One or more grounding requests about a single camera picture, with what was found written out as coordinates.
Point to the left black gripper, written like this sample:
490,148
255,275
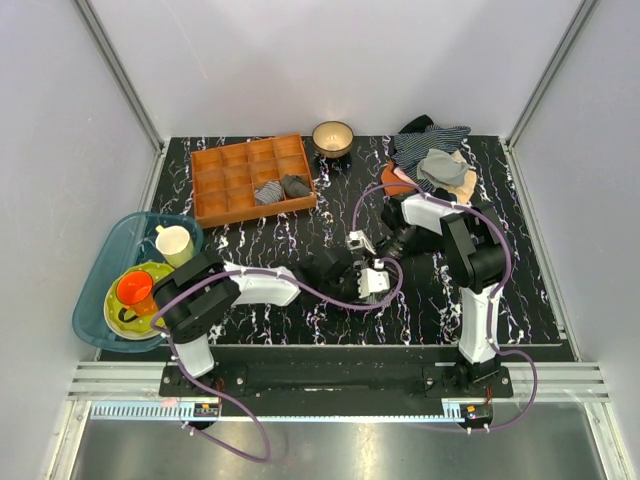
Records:
354,274

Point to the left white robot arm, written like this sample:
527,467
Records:
197,295

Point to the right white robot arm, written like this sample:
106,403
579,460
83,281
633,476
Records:
478,257

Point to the rolled dark grey underwear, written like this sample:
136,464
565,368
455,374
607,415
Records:
295,186

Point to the rolled striped underwear in tray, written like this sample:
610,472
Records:
272,192

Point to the orange garment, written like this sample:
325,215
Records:
396,183

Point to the beige garment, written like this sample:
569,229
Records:
464,192

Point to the grey garment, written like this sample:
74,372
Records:
442,169

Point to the navy striped garment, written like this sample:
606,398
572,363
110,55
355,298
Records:
413,147

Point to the beige ceramic bowl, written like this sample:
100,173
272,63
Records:
333,139

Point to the orange compartment tray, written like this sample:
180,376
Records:
225,179

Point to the cream and green mug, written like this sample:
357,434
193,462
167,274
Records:
175,244

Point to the orange cup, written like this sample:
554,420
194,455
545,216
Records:
134,292

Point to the green dotted plate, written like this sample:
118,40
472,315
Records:
126,323

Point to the teal plastic bin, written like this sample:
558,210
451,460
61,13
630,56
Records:
130,242

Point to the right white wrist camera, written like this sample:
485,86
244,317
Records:
358,241

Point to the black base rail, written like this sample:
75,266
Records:
331,381

